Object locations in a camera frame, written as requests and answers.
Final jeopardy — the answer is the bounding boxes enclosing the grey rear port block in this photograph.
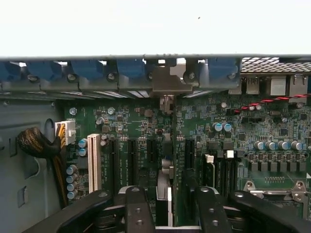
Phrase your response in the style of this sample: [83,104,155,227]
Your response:
[269,77,289,96]

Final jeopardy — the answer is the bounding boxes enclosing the red and black twisted wire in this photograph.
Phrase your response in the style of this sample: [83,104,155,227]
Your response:
[234,93,311,114]

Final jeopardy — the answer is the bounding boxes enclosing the metal CPU socket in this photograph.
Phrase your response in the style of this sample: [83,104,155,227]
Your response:
[242,180,311,220]

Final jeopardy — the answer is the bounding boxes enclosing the silver USB port block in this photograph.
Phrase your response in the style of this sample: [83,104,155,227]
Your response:
[227,76,259,96]

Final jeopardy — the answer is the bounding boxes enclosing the black braided cable sleeve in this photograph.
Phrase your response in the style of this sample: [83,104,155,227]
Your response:
[16,127,61,161]

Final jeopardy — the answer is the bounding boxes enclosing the long black expansion slot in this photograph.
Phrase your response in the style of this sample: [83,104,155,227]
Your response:
[107,137,120,193]
[127,138,138,188]

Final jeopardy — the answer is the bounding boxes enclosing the white power connector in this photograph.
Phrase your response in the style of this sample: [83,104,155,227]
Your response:
[54,119,76,146]

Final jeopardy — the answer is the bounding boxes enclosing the blue slot retention clip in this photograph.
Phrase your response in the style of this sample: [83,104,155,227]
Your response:
[116,59,153,80]
[0,60,23,83]
[70,60,105,81]
[207,57,241,81]
[26,60,63,79]

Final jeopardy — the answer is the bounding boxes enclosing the yellow and black power wires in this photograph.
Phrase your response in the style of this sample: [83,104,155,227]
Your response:
[51,122,69,209]

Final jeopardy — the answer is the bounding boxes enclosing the white PCI expansion slot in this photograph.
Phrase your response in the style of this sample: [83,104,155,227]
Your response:
[86,133,102,194]

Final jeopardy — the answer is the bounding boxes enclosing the black RAM slot white latch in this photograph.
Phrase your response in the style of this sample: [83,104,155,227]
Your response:
[225,150,238,195]
[202,153,216,195]

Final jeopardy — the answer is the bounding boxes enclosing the silver ethernet port block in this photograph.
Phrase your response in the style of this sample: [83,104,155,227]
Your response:
[288,74,311,97]

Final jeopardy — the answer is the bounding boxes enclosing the green motherboard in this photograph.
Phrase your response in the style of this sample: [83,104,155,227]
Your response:
[63,93,311,233]

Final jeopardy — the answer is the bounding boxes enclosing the short black expansion slot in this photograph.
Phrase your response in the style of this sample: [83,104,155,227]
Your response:
[185,139,196,171]
[146,139,157,164]

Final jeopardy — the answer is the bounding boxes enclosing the grey metal PC case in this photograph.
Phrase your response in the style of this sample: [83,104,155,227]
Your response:
[0,53,311,233]

